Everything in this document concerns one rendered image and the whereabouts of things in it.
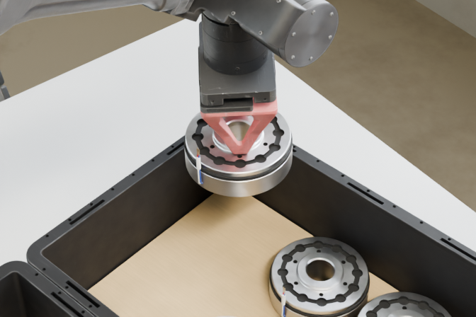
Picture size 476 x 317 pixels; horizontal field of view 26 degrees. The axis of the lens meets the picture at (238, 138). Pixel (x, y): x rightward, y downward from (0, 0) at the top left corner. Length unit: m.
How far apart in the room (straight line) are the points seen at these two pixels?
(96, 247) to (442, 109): 1.65
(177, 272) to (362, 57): 1.71
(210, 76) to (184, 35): 0.75
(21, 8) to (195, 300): 0.64
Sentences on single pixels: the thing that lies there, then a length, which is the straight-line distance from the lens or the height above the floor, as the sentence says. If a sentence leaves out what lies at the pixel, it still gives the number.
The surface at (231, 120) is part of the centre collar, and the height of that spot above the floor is 1.03.
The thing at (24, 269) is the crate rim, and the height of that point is 0.93.
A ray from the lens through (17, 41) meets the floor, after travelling 2.86.
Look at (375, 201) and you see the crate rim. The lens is 1.06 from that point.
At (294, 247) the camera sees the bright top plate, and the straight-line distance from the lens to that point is 1.10.
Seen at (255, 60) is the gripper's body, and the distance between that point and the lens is 0.89.
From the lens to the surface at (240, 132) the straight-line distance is 1.00.
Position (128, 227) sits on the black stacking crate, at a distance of 1.11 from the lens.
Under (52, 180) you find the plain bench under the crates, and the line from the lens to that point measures 1.42.
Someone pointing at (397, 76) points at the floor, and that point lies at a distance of 2.71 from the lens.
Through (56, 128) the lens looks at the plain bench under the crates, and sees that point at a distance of 1.50.
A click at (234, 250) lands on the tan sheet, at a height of 0.83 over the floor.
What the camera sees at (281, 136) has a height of 1.02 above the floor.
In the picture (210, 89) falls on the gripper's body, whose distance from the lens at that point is 0.88.
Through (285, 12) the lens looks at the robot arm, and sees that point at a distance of 0.78.
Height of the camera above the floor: 1.68
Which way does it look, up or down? 42 degrees down
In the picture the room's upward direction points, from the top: straight up
